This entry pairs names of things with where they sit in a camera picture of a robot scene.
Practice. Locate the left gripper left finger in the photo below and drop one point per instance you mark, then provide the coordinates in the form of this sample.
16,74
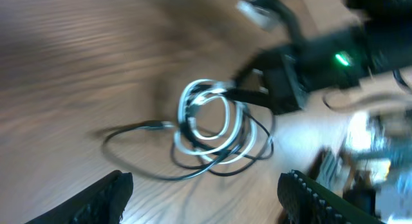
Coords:
102,202

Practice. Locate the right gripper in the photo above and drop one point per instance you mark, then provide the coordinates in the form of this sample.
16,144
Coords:
335,60

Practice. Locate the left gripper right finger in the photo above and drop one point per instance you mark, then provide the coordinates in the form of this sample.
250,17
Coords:
306,201

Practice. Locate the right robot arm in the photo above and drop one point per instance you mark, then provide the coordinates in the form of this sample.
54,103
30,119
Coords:
388,31

